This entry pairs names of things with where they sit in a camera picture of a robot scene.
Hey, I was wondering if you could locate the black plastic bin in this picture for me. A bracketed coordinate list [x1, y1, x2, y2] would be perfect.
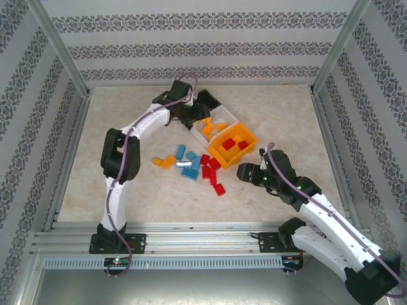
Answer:
[183, 88, 222, 128]

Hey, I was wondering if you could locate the white plastic bin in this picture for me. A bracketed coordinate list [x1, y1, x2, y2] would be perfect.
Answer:
[190, 106, 239, 149]

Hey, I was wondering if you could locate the orange plastic bin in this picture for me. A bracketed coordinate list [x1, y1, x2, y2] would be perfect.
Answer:
[208, 122, 259, 170]

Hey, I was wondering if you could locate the grey metal sheet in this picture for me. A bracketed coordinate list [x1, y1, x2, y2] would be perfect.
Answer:
[31, 268, 390, 305]

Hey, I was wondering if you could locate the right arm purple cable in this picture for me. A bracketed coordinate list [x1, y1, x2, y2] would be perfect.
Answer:
[266, 142, 407, 299]

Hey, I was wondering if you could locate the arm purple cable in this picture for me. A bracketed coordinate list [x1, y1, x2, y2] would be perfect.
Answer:
[266, 142, 407, 299]
[106, 70, 198, 279]

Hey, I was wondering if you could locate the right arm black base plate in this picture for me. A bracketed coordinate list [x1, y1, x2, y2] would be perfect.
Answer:
[258, 231, 305, 254]

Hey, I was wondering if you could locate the aluminium table side rail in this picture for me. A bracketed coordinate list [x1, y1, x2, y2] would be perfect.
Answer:
[43, 90, 93, 232]
[310, 88, 362, 229]

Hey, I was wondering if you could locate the aluminium mounting rail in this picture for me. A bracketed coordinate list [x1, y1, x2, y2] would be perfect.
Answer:
[30, 221, 378, 255]

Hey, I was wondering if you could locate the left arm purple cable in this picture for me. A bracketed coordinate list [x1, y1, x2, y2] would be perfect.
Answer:
[106, 70, 198, 279]

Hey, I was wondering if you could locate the grey slotted cable duct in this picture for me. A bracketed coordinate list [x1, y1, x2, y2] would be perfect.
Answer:
[43, 256, 284, 270]

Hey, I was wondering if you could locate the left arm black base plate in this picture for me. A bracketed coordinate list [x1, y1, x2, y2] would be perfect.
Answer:
[88, 233, 147, 255]

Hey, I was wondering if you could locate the aluminium frame post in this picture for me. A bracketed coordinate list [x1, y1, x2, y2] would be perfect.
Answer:
[25, 0, 92, 96]
[310, 0, 373, 95]

